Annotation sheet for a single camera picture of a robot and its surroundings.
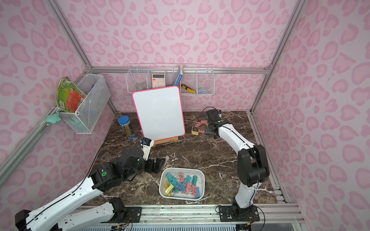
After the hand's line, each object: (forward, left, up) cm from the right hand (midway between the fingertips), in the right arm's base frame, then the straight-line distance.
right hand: (214, 127), depth 93 cm
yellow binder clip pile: (-36, +26, -7) cm, 45 cm away
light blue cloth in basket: (+23, +7, +11) cm, 27 cm away
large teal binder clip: (-30, +12, -10) cm, 34 cm away
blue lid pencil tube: (-1, +56, +7) cm, 57 cm away
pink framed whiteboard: (+4, +34, +9) cm, 35 cm away
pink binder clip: (-29, +20, -9) cm, 37 cm away
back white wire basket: (+32, +11, +13) cm, 37 cm away
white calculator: (+23, +36, +19) cm, 47 cm away
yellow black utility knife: (+23, +17, +13) cm, 31 cm away
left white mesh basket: (-12, +67, +21) cm, 71 cm away
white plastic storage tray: (-37, +22, -11) cm, 45 cm away
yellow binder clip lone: (-32, +28, -11) cm, 44 cm away
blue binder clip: (-38, +11, -12) cm, 41 cm away
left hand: (-25, +30, +10) cm, 40 cm away
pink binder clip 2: (-34, +16, -10) cm, 39 cm away
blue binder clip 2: (-34, +19, -8) cm, 40 cm away
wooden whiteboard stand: (-4, +26, -8) cm, 27 cm away
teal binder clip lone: (-29, +27, -9) cm, 40 cm away
